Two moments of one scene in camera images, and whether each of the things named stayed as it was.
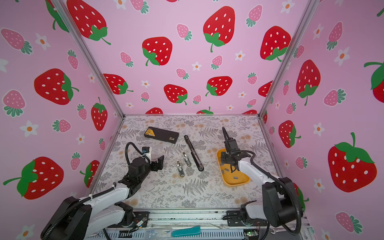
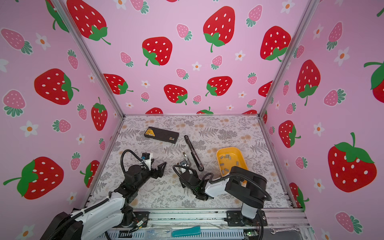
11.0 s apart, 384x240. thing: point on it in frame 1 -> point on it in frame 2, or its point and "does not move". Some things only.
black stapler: (195, 157) does not move
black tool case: (162, 135) does not move
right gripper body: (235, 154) -> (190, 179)
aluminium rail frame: (201, 224) does not move
